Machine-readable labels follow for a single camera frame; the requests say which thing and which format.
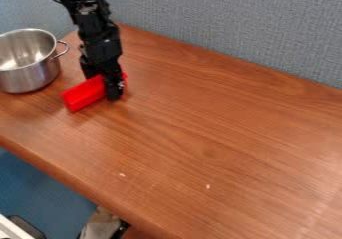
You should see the metal pot with handles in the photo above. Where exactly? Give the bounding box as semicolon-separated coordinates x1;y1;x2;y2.
0;28;69;94

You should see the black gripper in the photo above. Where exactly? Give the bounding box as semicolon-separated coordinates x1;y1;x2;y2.
76;2;125;101

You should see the red plastic block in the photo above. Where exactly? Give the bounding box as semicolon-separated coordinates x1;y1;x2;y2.
60;71;129;113

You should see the white object bottom left corner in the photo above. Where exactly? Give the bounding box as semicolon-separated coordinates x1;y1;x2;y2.
0;214;35;239

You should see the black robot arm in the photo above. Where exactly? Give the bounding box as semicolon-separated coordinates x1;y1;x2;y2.
53;0;125;101

